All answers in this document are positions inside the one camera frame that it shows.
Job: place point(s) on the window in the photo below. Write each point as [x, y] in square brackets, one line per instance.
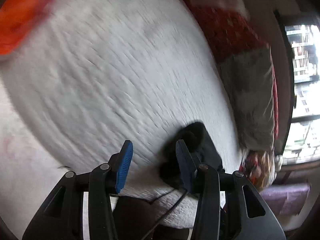
[303, 87]

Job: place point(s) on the black pants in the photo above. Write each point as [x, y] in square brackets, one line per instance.
[200, 140]

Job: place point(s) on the grey floral pillow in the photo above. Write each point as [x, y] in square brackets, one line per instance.
[250, 92]

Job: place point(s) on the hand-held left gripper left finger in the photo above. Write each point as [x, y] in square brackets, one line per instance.
[123, 165]

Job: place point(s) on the purple cloth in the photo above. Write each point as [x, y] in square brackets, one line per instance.
[285, 197]

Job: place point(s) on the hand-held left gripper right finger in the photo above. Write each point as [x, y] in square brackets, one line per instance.
[183, 166]

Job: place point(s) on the red patterned pillow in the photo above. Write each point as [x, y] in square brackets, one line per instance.
[225, 27]

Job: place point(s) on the white quilted mattress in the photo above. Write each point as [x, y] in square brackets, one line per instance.
[112, 75]

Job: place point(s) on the orange cloth in plastic bag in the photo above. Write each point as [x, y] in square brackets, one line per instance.
[20, 15]

